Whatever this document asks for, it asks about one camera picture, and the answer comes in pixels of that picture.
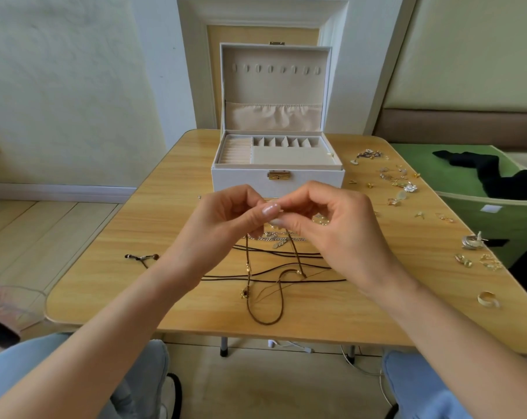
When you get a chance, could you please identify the person's left hand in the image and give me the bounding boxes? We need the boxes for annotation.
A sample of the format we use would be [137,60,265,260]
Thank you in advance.
[163,184,284,289]

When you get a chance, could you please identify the person's right hand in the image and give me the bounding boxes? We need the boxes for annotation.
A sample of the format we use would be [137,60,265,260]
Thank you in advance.
[269,180,408,297]

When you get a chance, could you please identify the bow pendant cord necklace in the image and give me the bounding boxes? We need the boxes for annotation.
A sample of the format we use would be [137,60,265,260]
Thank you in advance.
[201,261,347,283]

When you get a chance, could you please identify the silver link chain necklace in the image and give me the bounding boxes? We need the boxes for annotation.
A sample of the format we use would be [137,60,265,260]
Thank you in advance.
[257,229,291,248]

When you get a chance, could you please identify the square pendant cord necklace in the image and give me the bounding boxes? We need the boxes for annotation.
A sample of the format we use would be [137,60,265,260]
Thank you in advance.
[124,242,326,268]

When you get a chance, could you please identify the brown cord bead necklace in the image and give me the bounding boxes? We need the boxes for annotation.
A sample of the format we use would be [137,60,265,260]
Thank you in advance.
[241,229,308,326]

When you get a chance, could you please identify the small earrings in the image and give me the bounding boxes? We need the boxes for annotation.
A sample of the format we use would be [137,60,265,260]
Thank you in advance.
[349,148,505,309]

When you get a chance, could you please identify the white jewelry box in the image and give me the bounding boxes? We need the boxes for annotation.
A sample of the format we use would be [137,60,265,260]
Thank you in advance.
[211,42,346,199]

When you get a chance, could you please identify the person's left forearm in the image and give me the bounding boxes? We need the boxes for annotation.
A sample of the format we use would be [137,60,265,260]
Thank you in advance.
[0,257,195,419]

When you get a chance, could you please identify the person's right forearm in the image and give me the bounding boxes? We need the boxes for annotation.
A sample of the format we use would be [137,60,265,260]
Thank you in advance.
[372,266,527,419]

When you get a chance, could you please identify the black cloth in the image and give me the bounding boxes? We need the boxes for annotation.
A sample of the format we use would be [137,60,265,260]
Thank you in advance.
[432,150,527,201]

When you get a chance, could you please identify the black object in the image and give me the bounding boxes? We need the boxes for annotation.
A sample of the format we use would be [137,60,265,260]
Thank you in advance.
[0,317,22,348]

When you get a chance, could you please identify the black strap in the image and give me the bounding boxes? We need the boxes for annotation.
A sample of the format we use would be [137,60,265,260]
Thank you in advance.
[165,372,183,419]

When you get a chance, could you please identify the beige padded wall panel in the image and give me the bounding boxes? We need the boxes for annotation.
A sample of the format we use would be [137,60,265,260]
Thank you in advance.
[374,0,527,147]

